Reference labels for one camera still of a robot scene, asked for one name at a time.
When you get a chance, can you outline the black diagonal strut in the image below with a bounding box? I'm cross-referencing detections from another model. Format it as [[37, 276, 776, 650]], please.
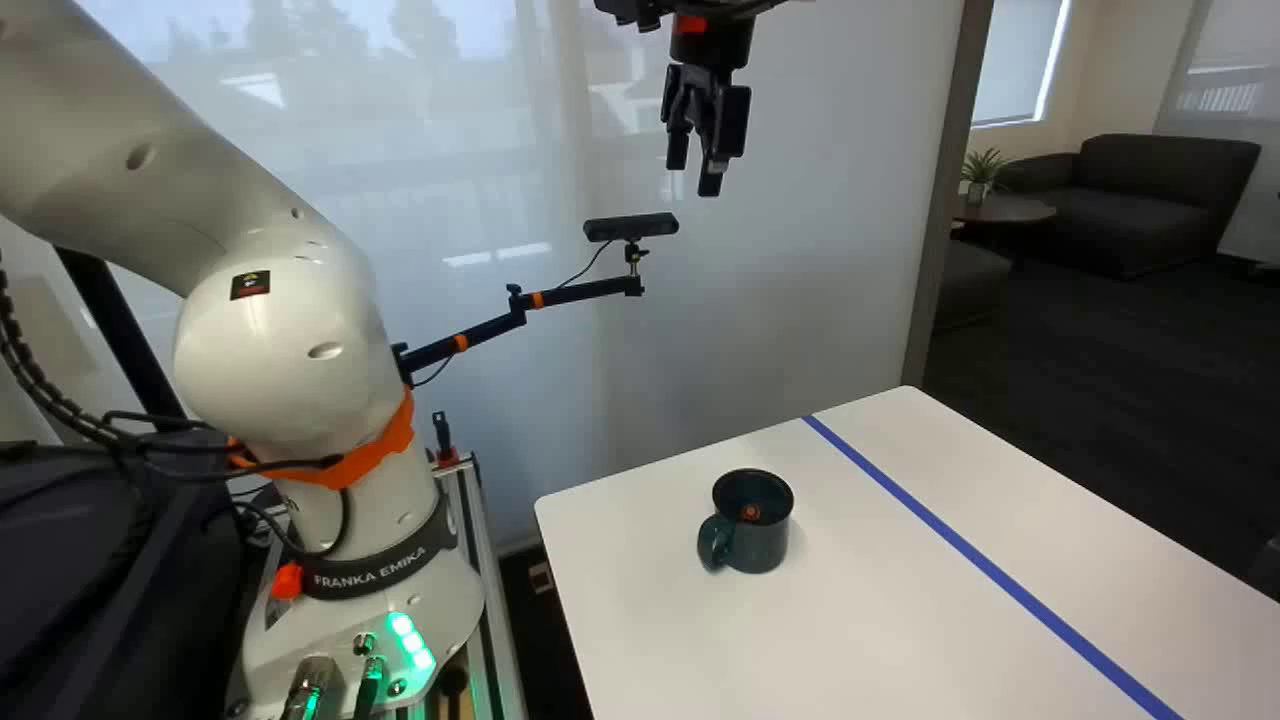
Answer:
[[56, 242, 187, 422]]

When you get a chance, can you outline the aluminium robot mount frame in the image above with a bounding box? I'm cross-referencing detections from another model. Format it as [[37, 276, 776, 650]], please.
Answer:
[[425, 412, 527, 720]]

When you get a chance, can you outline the dark grey sofa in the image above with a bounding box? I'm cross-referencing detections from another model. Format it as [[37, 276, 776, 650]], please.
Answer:
[[997, 128, 1265, 284]]

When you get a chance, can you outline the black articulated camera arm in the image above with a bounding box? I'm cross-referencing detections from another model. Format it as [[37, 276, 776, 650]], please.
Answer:
[[394, 237, 648, 391]]

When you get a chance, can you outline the small potted plant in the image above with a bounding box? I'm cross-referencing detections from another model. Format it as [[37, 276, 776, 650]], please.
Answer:
[[958, 142, 1008, 207]]

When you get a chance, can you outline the round dark side table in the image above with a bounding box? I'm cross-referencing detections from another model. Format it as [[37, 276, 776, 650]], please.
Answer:
[[952, 190, 1061, 253]]

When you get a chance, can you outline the window with white blind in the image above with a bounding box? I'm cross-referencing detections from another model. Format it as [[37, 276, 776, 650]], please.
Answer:
[[1157, 0, 1280, 137], [967, 0, 1075, 132]]

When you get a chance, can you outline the dark ottoman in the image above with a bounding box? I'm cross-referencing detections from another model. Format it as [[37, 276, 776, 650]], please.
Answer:
[[938, 237, 1022, 331]]

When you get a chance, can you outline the dark green enamel mug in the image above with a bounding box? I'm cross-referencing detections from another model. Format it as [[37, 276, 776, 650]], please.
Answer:
[[694, 462, 799, 579]]

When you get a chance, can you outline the black cable chain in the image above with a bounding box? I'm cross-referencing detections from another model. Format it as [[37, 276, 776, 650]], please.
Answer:
[[0, 264, 248, 471]]

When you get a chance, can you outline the blue tape line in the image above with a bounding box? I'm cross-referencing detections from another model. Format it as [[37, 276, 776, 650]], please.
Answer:
[[795, 412, 1185, 720]]

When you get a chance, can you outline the black stereo camera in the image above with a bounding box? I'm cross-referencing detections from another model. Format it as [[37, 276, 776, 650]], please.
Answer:
[[580, 207, 683, 247]]

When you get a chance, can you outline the black cloth cover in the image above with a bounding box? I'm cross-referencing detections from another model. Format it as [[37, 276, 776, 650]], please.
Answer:
[[0, 435, 262, 720]]

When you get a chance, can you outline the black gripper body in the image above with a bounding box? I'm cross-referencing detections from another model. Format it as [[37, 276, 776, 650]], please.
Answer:
[[592, 0, 805, 85]]

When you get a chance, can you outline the dark partition post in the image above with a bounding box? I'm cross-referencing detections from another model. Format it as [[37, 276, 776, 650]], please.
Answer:
[[899, 0, 1001, 391]]

